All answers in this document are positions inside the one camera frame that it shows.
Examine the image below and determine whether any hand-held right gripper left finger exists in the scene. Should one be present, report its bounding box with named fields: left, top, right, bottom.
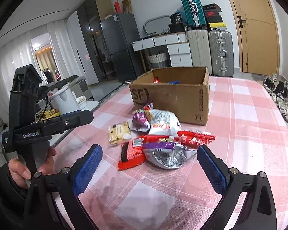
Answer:
left=23, top=144, right=103, bottom=230

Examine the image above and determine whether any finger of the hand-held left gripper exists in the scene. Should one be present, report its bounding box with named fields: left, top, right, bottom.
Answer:
left=37, top=110, right=94, bottom=136
left=60, top=109, right=84, bottom=117

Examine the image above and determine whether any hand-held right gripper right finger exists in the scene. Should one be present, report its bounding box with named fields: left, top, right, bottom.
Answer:
left=194, top=145, right=277, bottom=230

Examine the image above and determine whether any red snack packet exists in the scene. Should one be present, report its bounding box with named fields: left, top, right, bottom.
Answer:
left=176, top=130, right=216, bottom=149

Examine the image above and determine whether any red chocolate bar packet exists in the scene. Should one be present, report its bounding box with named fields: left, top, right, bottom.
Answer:
left=117, top=135, right=156, bottom=171

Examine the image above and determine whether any cream cake packet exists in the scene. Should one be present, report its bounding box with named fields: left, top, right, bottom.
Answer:
left=108, top=122, right=132, bottom=146

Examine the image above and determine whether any purple and silver snack packet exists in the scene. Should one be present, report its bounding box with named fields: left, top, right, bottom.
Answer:
left=142, top=139, right=197, bottom=170

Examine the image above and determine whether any white snack bag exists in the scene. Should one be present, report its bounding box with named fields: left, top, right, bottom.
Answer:
left=147, top=109, right=183, bottom=137

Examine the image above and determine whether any purple candy bag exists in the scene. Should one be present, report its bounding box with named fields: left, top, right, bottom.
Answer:
left=132, top=109, right=150, bottom=132

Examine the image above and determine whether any brown cardboard box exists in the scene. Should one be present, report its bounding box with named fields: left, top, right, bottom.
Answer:
left=129, top=67, right=210, bottom=126

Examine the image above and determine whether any person's left forearm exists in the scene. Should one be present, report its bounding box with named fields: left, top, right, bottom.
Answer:
left=0, top=160, right=29, bottom=230

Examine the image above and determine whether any person's left hand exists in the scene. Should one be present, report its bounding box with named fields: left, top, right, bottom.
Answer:
left=8, top=146, right=57, bottom=190

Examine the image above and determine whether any white electric kettle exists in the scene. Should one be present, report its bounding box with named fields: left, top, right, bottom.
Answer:
left=48, top=87, right=78, bottom=115

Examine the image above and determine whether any yellow plastic bag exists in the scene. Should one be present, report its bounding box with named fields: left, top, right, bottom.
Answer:
left=42, top=109, right=61, bottom=120

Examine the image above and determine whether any grey kitchen appliance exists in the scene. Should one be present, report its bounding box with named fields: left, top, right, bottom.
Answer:
left=38, top=75, right=88, bottom=96

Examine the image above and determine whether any pink checkered tablecloth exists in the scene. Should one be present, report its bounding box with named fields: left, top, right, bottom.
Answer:
left=49, top=75, right=288, bottom=230

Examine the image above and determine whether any white sheer curtain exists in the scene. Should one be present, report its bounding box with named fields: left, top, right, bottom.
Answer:
left=48, top=20, right=84, bottom=82

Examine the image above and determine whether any dark glass cabinet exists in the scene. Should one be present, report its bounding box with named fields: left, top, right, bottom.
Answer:
left=77, top=0, right=116, bottom=82

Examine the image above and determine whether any grey refrigerator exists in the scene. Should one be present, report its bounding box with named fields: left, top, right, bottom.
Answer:
left=100, top=13, right=144, bottom=82

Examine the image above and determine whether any grey and white laundry basket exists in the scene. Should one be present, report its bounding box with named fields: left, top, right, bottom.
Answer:
left=147, top=51, right=171, bottom=69

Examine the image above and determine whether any grey door mat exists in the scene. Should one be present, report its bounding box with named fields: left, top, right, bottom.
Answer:
left=251, top=73, right=271, bottom=84

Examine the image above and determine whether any scattered shoes pile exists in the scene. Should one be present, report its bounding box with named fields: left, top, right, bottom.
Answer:
left=263, top=73, right=288, bottom=126

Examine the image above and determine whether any tan cupboard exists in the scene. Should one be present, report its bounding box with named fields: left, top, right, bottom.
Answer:
left=94, top=0, right=114, bottom=21

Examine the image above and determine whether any white desk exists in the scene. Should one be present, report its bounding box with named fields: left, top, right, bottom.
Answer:
left=132, top=32, right=190, bottom=67

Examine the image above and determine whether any silver suitcase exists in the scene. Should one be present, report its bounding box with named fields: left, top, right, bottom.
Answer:
left=208, top=30, right=234, bottom=77

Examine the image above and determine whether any white drawer unit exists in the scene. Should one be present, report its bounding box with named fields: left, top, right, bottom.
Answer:
left=167, top=43, right=193, bottom=67

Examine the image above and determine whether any cream suitcase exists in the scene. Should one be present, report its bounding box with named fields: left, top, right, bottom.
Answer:
left=187, top=29, right=213, bottom=76

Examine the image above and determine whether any brown paper bag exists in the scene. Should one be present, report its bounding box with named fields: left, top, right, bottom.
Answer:
left=122, top=0, right=132, bottom=14

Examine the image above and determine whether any oval framed mirror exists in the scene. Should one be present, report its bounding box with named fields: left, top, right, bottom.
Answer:
left=143, top=15, right=171, bottom=35

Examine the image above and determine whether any black storage box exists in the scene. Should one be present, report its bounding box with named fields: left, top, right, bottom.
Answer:
left=168, top=23, right=186, bottom=33

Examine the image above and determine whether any black printed bag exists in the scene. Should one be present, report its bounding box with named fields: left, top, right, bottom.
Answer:
left=170, top=13, right=184, bottom=24

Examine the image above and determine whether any wooden door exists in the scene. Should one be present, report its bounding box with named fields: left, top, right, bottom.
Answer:
left=222, top=0, right=280, bottom=76

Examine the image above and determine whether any plain black shoebox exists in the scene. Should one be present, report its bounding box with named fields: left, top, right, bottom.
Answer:
left=206, top=16, right=223, bottom=24

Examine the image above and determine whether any green suitcase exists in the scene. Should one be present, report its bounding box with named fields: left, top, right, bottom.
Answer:
left=180, top=0, right=207, bottom=28

